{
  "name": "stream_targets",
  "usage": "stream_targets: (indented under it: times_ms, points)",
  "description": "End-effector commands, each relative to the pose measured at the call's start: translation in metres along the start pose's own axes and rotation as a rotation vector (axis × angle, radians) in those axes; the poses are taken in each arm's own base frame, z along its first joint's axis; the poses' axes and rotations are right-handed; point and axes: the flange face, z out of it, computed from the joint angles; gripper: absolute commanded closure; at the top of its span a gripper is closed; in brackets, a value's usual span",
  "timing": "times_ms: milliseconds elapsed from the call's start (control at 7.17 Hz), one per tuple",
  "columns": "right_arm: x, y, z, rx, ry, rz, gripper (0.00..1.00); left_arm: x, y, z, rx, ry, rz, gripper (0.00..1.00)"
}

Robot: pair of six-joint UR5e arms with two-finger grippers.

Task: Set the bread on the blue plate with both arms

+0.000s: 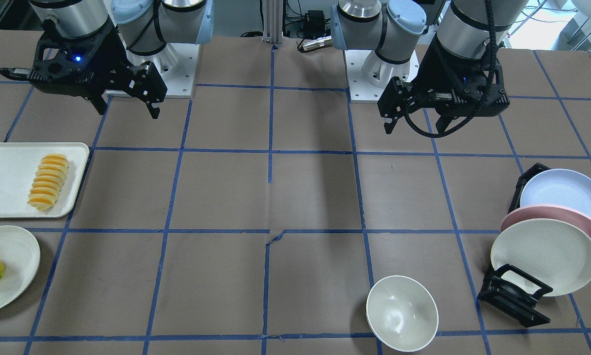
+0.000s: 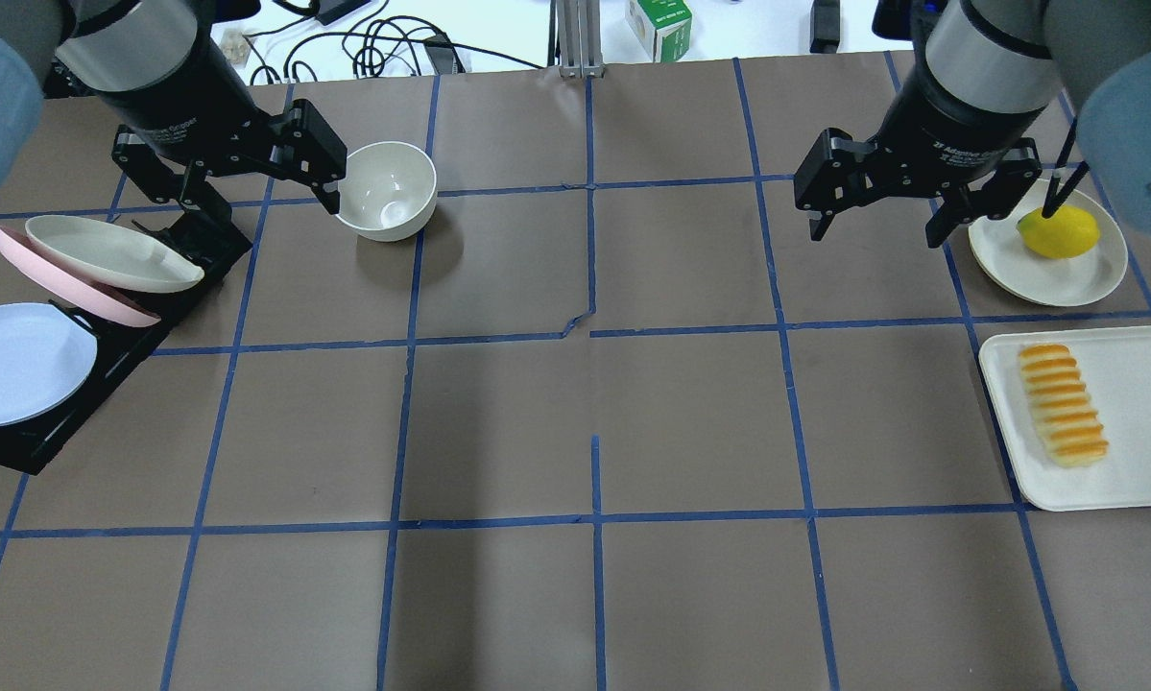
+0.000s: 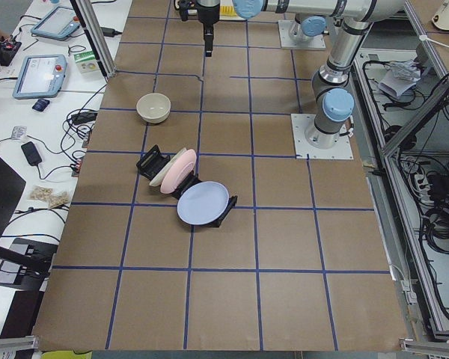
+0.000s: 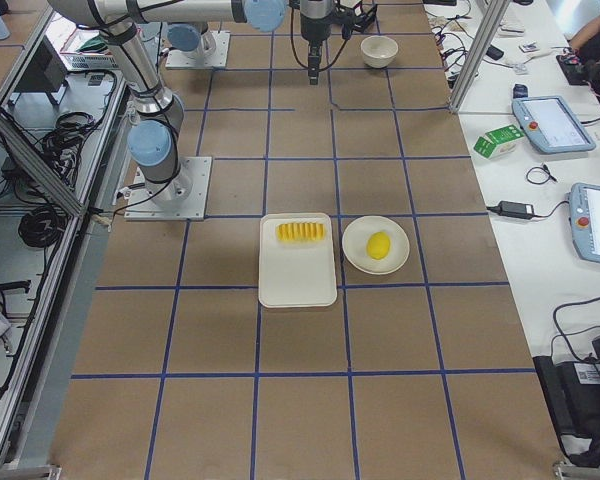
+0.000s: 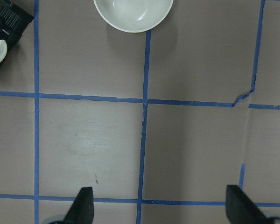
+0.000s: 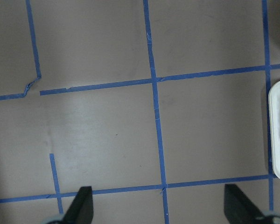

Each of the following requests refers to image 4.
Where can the upper teach pendant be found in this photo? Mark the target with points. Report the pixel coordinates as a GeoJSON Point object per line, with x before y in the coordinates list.
{"type": "Point", "coordinates": [550, 125]}

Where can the yellow sliced bread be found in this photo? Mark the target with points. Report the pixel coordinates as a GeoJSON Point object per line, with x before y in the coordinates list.
{"type": "Point", "coordinates": [300, 232]}

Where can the teach pendant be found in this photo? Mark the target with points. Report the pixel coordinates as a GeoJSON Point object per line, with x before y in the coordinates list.
{"type": "Point", "coordinates": [584, 219]}
{"type": "Point", "coordinates": [550, 125]}

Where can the aluminium frame post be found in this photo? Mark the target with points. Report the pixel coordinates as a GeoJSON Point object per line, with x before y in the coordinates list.
{"type": "Point", "coordinates": [486, 31]}

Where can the black power adapter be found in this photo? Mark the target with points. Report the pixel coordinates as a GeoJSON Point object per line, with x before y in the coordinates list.
{"type": "Point", "coordinates": [516, 210]}

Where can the cream rectangular tray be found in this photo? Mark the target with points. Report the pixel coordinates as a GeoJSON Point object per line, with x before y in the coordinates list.
{"type": "Point", "coordinates": [298, 274]}

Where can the cream bowl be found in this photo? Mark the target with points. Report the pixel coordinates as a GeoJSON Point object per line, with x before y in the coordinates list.
{"type": "Point", "coordinates": [378, 51]}

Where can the yellow lemon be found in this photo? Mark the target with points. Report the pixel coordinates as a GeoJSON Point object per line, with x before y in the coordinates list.
{"type": "Point", "coordinates": [378, 245]}

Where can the black dish rack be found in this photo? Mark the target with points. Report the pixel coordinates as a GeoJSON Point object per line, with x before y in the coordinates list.
{"type": "Point", "coordinates": [355, 16]}

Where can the green white carton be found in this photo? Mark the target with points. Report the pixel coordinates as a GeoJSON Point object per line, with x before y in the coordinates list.
{"type": "Point", "coordinates": [498, 142]}

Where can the lower teach pendant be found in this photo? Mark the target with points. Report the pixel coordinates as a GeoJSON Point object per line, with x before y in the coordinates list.
{"type": "Point", "coordinates": [584, 219]}

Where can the cream round plate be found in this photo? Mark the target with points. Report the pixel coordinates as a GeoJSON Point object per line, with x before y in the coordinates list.
{"type": "Point", "coordinates": [355, 238]}

